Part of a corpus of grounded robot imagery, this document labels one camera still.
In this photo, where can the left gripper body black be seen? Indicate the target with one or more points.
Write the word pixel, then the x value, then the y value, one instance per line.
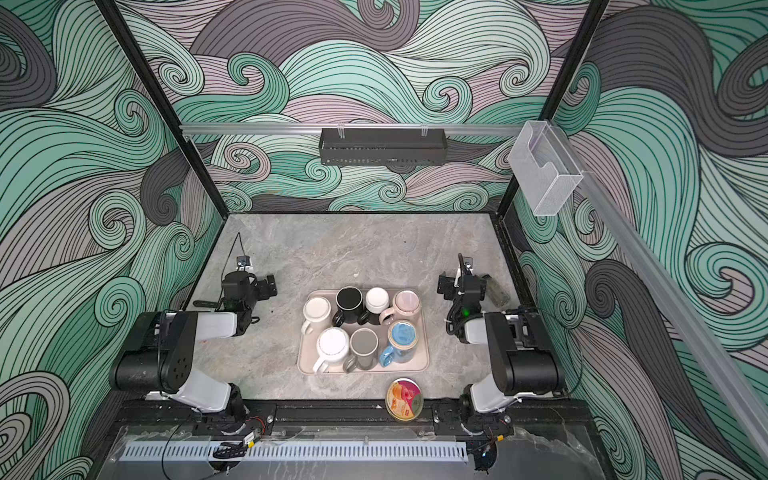
pixel 264 288

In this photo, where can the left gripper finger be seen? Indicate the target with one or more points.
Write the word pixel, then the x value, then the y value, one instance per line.
pixel 268 281
pixel 265 294

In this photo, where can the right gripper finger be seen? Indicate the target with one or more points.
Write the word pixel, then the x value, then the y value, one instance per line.
pixel 444 282
pixel 444 294

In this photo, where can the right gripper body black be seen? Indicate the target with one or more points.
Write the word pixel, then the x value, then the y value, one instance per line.
pixel 454 285

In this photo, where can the cream mug red inside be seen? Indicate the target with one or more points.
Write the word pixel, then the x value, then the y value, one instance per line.
pixel 317 312

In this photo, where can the white ribbed mug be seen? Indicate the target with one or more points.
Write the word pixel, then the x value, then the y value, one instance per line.
pixel 332 347

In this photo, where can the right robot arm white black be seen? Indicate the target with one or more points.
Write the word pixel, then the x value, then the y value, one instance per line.
pixel 523 364

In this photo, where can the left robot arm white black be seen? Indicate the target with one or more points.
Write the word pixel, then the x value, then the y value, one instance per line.
pixel 157 356

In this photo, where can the pink mug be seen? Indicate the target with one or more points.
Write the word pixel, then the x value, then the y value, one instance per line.
pixel 406 305

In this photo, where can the blue mug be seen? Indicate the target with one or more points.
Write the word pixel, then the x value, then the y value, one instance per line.
pixel 402 339

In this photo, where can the black mug white base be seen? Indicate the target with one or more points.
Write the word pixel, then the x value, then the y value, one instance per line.
pixel 377 300

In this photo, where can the grey mug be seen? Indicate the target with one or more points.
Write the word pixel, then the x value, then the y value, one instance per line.
pixel 363 354

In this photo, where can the beige plastic tray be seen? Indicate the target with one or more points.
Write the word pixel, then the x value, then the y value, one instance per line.
pixel 308 354

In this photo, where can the round colourful tin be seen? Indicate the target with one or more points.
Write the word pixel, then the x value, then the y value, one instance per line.
pixel 404 400

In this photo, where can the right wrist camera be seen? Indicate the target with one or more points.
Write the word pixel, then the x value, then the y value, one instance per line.
pixel 465 266

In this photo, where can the clear acrylic wall holder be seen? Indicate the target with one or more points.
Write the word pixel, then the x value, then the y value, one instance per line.
pixel 546 167

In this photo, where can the black wall basket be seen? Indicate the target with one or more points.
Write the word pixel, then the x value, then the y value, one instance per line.
pixel 382 146

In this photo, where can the white slotted cable duct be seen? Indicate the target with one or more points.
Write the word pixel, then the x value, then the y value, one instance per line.
pixel 426 451

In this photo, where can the aluminium rail back wall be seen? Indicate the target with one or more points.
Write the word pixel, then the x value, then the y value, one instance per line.
pixel 276 128

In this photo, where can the aluminium rail wall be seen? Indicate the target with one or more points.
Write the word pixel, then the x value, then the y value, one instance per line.
pixel 735 390
pixel 276 128

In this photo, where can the aluminium rail right wall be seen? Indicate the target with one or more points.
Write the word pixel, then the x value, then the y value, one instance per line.
pixel 735 390

